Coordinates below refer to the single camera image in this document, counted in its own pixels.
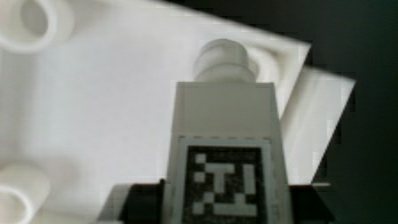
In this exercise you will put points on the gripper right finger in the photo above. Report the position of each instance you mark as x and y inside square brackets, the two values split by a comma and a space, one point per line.
[312, 211]

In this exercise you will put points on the white right obstacle bar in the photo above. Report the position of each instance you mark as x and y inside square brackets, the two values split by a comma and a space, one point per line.
[310, 120]

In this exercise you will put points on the white square tabletop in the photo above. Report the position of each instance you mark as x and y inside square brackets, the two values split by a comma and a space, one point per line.
[97, 54]

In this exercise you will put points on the white leg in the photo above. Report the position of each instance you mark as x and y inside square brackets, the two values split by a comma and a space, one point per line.
[227, 183]

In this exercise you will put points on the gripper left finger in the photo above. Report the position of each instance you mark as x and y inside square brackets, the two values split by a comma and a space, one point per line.
[142, 211]

